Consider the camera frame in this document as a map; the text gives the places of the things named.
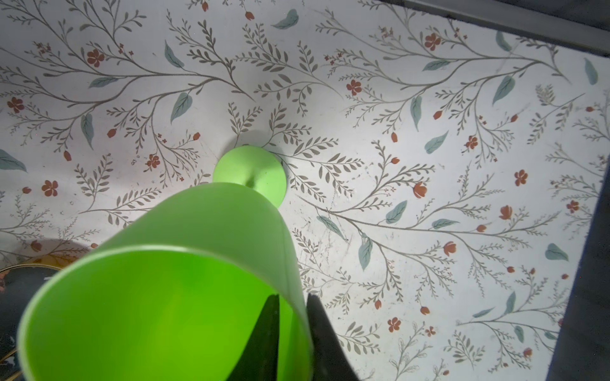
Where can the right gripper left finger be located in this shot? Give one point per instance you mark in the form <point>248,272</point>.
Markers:
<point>259,359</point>

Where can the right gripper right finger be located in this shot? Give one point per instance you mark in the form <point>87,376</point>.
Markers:
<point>330,362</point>

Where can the light green wine glass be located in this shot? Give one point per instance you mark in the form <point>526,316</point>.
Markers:
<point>176,295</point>

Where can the gold wine glass rack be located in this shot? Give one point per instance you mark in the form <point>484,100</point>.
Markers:
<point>19,283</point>

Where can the floral table mat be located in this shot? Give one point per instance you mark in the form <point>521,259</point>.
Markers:
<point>442,177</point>

